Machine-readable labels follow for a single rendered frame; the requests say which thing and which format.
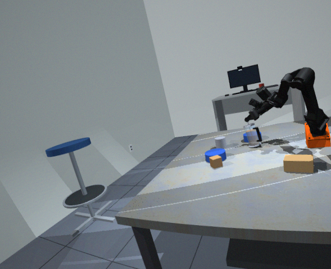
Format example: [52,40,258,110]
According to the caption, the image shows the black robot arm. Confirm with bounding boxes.
[256,67,329,137]

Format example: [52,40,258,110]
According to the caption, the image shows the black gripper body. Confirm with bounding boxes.
[249,102,269,121]

